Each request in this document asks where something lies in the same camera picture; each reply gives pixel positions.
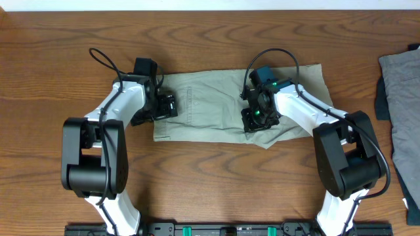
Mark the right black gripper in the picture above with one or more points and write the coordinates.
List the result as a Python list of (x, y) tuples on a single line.
[(250, 126)]

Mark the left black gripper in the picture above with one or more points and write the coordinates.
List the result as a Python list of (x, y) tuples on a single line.
[(165, 112)]

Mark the khaki green shorts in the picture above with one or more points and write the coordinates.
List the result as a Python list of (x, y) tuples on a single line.
[(209, 110)]

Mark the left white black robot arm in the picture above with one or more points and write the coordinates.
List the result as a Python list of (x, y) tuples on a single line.
[(94, 151)]

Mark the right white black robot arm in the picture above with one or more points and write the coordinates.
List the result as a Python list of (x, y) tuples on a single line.
[(348, 156)]

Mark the dark folded cloth pile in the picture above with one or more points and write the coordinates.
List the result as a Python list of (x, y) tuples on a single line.
[(382, 113)]

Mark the grey folded garment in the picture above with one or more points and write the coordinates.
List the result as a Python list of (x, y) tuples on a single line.
[(401, 76)]

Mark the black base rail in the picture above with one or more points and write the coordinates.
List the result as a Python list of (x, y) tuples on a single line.
[(286, 229)]

